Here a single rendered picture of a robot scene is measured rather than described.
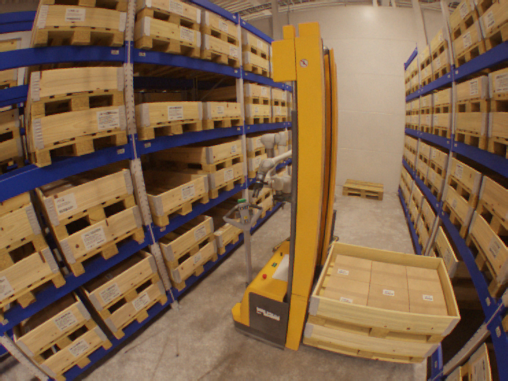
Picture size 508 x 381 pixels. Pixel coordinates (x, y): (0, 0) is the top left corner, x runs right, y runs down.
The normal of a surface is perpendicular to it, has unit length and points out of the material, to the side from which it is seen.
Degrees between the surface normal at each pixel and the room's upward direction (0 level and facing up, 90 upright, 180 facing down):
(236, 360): 0
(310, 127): 90
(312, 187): 90
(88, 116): 90
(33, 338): 90
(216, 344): 0
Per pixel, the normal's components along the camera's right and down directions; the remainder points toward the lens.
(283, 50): -0.48, 0.31
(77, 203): 0.88, 0.12
